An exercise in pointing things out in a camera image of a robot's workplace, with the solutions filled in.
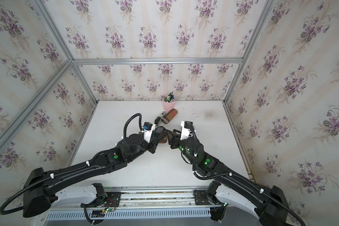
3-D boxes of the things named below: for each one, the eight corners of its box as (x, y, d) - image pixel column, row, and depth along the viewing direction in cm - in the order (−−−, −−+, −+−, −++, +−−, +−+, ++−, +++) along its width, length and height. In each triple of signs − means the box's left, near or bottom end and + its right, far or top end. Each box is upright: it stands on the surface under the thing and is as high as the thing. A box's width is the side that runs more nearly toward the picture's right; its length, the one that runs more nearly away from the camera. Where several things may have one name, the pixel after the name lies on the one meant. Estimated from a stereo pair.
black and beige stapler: (153, 124, 107) (152, 120, 103) (161, 113, 114) (161, 110, 111) (157, 126, 106) (157, 122, 102) (165, 115, 113) (165, 111, 109)
